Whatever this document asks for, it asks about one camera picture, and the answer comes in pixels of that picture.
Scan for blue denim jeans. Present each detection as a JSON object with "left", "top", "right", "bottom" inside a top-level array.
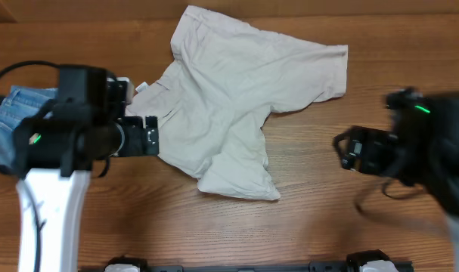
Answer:
[{"left": 0, "top": 85, "right": 57, "bottom": 167}]

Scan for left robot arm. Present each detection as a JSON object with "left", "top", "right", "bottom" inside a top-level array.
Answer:
[{"left": 13, "top": 64, "right": 159, "bottom": 271}]

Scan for beige khaki shorts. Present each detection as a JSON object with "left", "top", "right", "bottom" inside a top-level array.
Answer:
[{"left": 126, "top": 5, "right": 349, "bottom": 201}]

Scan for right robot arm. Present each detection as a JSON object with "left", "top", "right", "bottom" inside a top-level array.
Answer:
[{"left": 332, "top": 87, "right": 459, "bottom": 271}]

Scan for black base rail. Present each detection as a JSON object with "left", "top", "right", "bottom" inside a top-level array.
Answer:
[{"left": 79, "top": 260, "right": 414, "bottom": 272}]

